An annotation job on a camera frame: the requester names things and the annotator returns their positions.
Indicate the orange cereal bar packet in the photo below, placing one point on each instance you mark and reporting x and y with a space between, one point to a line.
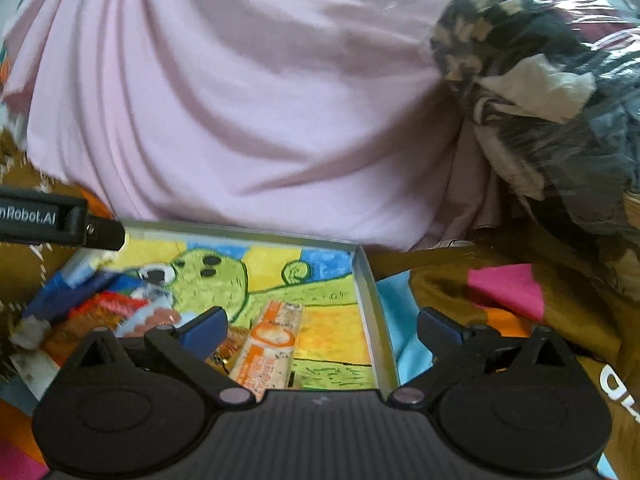
270 345

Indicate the pink cloth sheet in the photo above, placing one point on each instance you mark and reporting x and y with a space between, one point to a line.
250 85

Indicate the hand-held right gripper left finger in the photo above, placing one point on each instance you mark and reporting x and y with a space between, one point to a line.
207 329

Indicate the gold snack packet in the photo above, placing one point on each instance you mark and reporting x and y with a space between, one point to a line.
230 351

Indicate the clear plastic bag of clothes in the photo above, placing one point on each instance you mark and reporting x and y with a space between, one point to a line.
550 60

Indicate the red packet with pink dots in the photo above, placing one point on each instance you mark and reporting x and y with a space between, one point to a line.
107 306

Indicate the grey shallow cardboard box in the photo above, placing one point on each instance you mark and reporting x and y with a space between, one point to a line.
371 300

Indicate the colourful crayon drawing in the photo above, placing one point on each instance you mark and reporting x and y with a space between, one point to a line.
325 330

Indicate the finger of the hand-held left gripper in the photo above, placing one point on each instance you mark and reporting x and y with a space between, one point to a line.
105 234

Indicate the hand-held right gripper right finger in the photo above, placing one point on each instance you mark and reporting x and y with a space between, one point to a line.
439 329

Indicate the colourful cartoon printed blanket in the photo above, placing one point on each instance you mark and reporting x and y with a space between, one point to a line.
505 285

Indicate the white packet with red dots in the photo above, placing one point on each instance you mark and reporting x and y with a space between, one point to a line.
155 317

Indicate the long blue snack packet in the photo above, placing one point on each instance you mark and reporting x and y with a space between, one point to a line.
60 295

